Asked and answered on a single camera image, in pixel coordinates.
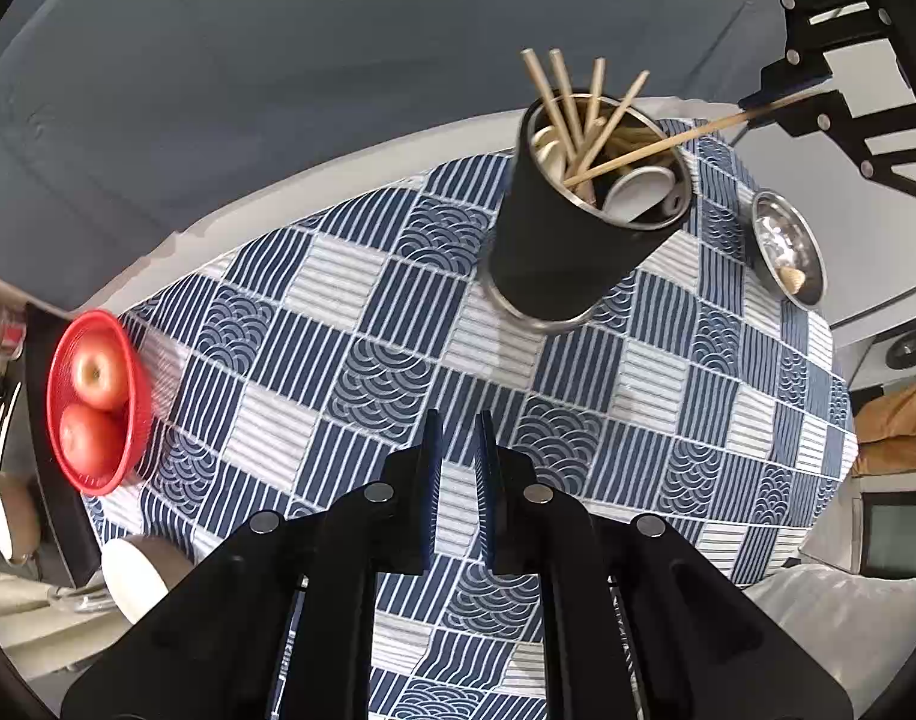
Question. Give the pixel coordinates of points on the garlic clove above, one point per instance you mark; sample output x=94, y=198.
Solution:
x=794, y=280

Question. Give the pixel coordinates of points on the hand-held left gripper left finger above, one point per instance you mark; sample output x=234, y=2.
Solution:
x=338, y=585

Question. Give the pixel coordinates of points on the blue patterned tablecloth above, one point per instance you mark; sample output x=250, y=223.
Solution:
x=390, y=360

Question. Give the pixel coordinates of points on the red apple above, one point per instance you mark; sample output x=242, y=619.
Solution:
x=98, y=376
x=90, y=441

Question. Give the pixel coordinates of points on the black cylindrical utensil holder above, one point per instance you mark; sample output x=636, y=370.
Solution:
x=570, y=247

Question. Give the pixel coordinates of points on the beige ceramic mug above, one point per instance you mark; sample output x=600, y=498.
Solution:
x=8, y=514
x=139, y=581

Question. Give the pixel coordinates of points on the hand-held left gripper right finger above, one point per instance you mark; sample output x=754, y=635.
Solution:
x=585, y=592

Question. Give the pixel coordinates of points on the plain white ceramic spoon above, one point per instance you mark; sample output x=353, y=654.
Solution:
x=638, y=199

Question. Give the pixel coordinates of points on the grey backdrop cloth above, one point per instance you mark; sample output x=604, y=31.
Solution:
x=278, y=90

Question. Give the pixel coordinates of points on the clear glass dish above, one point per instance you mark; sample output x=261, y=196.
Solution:
x=83, y=598

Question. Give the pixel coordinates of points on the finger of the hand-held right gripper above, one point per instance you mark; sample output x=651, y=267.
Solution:
x=811, y=37
x=863, y=157

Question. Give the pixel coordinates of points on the red plastic basket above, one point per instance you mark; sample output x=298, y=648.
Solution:
x=64, y=405

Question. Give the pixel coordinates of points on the pink candle jar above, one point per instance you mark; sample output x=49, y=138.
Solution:
x=6, y=330

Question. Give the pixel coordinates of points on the orange cloth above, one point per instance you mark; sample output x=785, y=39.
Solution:
x=901, y=427

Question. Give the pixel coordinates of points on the dark screen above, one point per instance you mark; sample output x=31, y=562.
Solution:
x=904, y=540

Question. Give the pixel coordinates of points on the small steel bowl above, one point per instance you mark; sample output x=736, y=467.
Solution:
x=788, y=247

